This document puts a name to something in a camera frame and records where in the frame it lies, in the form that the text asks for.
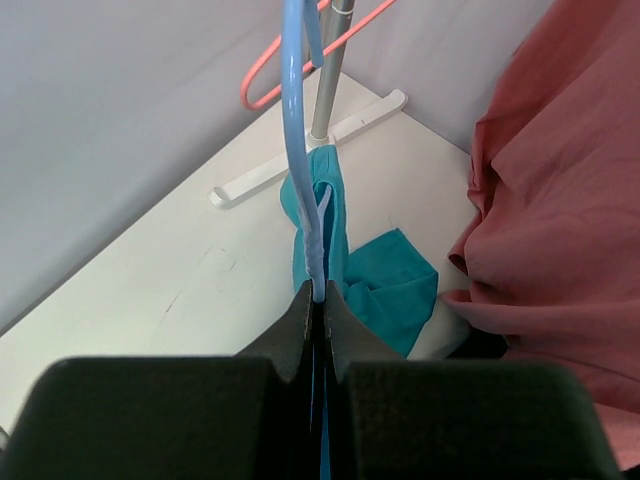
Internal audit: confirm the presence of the salmon pink t shirt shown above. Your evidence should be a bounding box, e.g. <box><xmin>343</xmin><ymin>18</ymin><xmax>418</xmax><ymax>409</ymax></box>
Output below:
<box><xmin>443</xmin><ymin>1</ymin><xmax>639</xmax><ymax>470</ymax></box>

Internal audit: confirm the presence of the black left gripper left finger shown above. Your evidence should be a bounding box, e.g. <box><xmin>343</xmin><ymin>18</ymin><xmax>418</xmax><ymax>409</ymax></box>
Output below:
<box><xmin>1</xmin><ymin>286</ymin><xmax>314</xmax><ymax>479</ymax></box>

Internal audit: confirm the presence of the metal clothes rack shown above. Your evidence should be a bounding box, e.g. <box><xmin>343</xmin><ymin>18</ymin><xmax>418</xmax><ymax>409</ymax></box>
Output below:
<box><xmin>209</xmin><ymin>1</ymin><xmax>408</xmax><ymax>209</ymax></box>

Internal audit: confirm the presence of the blue wire hanger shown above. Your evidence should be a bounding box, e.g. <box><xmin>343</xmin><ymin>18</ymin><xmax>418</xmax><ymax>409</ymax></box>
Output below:
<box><xmin>281</xmin><ymin>1</ymin><xmax>331</xmax><ymax>479</ymax></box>

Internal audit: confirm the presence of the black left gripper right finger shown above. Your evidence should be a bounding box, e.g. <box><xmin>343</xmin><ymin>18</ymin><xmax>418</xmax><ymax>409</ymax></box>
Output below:
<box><xmin>324</xmin><ymin>282</ymin><xmax>621</xmax><ymax>479</ymax></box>

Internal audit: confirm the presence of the pink wire hanger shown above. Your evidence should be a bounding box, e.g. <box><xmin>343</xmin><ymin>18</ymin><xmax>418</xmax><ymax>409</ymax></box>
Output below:
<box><xmin>240</xmin><ymin>0</ymin><xmax>395</xmax><ymax>111</ymax></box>

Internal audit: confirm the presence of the teal t shirt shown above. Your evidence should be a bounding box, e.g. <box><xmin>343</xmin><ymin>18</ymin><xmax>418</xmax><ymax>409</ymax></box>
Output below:
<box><xmin>308</xmin><ymin>146</ymin><xmax>438</xmax><ymax>357</ymax></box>

